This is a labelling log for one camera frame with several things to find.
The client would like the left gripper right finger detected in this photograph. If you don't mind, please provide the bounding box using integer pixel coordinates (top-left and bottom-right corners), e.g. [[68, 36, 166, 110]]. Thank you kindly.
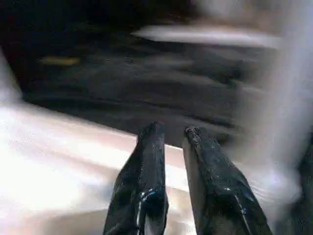
[[182, 126, 274, 235]]

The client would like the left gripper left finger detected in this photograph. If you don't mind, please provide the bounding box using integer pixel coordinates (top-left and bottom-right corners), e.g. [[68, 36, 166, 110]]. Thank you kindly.
[[102, 121, 170, 235]]

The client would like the black table mat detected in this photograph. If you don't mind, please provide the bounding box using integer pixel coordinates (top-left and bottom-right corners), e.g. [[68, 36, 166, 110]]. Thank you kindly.
[[0, 0, 272, 152]]

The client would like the white plastic table top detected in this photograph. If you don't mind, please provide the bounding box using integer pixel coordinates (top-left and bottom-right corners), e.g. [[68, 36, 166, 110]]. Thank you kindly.
[[0, 101, 304, 235]]

